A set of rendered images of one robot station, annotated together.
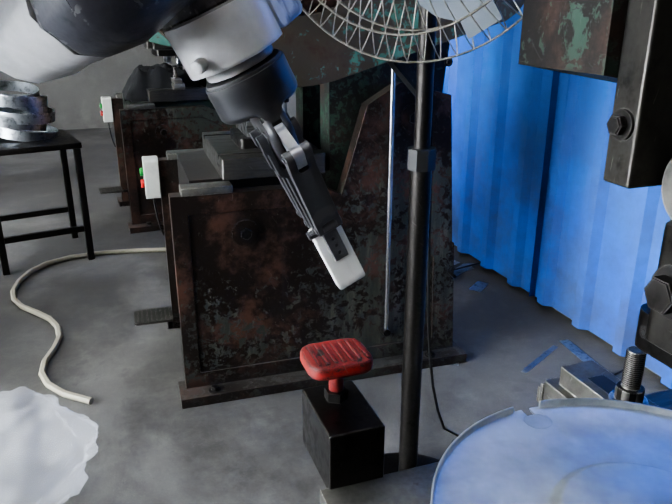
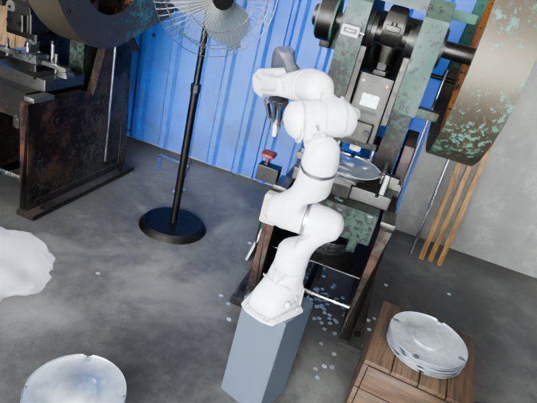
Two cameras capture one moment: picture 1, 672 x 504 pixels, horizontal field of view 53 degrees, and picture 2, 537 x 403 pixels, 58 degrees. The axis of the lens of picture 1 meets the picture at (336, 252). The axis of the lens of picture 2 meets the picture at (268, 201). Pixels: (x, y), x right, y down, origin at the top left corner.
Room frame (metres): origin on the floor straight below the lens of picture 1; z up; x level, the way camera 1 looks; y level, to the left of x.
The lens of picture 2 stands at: (-0.43, 1.66, 1.47)
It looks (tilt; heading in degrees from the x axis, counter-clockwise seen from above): 25 degrees down; 301
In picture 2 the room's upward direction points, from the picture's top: 15 degrees clockwise
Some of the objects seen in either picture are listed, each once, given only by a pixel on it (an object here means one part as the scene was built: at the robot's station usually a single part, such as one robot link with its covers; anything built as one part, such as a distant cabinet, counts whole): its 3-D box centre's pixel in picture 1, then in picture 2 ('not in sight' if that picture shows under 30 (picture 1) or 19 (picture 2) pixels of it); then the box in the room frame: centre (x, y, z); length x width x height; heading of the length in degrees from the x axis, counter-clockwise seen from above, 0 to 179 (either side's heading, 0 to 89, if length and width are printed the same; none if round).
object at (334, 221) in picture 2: not in sight; (309, 238); (0.15, 0.39, 0.71); 0.18 x 0.11 x 0.25; 24
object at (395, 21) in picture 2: not in sight; (387, 49); (0.39, -0.33, 1.27); 0.21 x 0.12 x 0.34; 110
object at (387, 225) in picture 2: not in sight; (387, 226); (0.19, -0.55, 0.45); 0.92 x 0.12 x 0.90; 110
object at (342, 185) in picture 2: not in sight; (341, 181); (0.33, -0.16, 0.72); 0.25 x 0.14 x 0.14; 110
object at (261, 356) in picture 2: not in sight; (265, 346); (0.18, 0.40, 0.23); 0.18 x 0.18 x 0.45; 1
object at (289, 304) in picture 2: not in sight; (277, 287); (0.18, 0.44, 0.52); 0.22 x 0.19 x 0.14; 91
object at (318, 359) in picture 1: (336, 382); (267, 160); (0.62, 0.00, 0.72); 0.07 x 0.06 x 0.08; 110
